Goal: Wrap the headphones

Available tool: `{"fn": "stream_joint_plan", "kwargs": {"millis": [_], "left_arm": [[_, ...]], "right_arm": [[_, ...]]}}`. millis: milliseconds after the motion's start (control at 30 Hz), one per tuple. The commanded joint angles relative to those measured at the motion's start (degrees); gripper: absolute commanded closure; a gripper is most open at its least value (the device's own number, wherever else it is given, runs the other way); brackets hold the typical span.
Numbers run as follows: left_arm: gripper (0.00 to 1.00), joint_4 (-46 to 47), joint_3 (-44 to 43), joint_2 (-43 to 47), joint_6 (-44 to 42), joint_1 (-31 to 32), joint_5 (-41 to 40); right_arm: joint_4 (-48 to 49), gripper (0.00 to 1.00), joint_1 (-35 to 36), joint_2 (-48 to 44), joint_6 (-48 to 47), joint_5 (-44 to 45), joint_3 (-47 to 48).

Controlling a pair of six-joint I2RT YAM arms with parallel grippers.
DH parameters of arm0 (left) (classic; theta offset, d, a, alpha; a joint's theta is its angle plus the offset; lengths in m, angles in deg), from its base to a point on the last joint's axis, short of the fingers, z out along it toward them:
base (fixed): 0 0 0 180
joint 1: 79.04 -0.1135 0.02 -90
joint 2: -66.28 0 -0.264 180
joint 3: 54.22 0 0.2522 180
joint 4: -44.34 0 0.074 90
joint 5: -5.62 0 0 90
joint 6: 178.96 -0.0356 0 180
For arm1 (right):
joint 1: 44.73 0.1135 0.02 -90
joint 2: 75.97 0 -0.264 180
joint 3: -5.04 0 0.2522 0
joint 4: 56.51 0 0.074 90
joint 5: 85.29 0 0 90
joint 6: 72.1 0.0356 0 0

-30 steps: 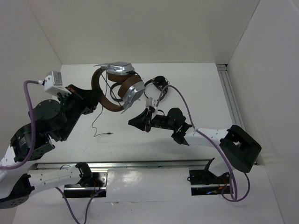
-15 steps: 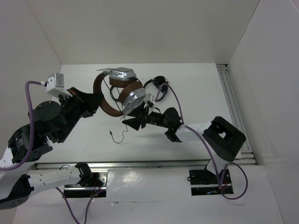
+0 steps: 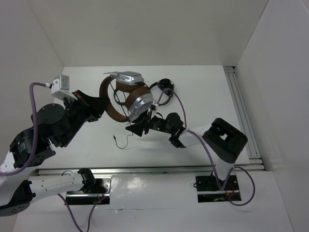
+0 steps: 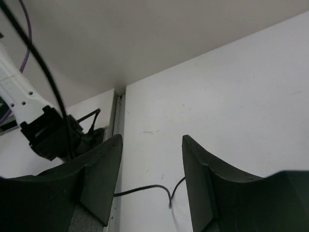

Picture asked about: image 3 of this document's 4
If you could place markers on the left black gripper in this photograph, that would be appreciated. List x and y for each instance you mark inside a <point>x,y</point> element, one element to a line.
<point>93,105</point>

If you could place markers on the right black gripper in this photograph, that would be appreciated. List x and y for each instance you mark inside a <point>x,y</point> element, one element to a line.
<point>144,123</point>

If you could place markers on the brown silver headphones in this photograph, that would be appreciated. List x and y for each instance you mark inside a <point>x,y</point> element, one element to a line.
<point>139,97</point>

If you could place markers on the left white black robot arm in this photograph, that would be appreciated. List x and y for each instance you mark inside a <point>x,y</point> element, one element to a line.
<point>54,125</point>

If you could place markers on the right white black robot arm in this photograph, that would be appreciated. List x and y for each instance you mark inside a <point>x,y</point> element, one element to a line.
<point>222,142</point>

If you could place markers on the black headphones right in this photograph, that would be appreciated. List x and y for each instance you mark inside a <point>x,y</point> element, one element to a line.
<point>167,87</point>

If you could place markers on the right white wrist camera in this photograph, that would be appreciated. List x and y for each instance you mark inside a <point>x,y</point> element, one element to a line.
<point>153,109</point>

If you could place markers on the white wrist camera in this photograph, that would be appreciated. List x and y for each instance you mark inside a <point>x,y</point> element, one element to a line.
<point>153,109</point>
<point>60,88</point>

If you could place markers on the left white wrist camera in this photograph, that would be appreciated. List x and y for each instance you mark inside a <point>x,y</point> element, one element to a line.
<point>60,88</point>

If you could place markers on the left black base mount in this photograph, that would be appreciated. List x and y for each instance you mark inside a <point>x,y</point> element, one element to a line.
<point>101,186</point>

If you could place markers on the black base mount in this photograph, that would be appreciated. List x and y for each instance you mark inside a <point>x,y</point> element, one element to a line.
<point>208,183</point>
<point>101,186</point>

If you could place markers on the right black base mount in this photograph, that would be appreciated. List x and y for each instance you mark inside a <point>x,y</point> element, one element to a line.
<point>208,183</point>

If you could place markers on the aluminium rail front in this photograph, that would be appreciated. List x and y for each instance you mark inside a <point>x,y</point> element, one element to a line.
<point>151,170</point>

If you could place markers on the aluminium rail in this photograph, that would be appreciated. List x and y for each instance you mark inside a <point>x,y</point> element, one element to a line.
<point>151,170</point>
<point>255,160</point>

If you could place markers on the aluminium rail right side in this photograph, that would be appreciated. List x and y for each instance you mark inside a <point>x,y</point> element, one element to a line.
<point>255,160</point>

